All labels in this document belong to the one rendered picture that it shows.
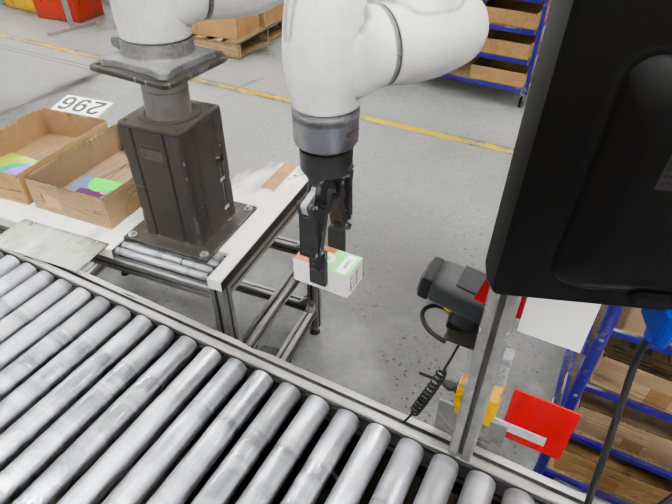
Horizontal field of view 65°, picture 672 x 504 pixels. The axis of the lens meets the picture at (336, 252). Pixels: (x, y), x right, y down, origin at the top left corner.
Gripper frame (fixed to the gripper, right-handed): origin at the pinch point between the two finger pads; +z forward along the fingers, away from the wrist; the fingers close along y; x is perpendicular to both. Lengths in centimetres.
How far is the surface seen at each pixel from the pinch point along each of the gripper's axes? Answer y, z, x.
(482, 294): 0.0, -2.8, -24.9
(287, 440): -15.5, 31.4, 0.2
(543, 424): 0.8, 20.3, -38.7
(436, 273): 1.8, -2.4, -17.5
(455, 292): -0.1, -1.7, -21.2
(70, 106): 51, 20, 129
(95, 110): 53, 20, 119
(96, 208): 15, 25, 79
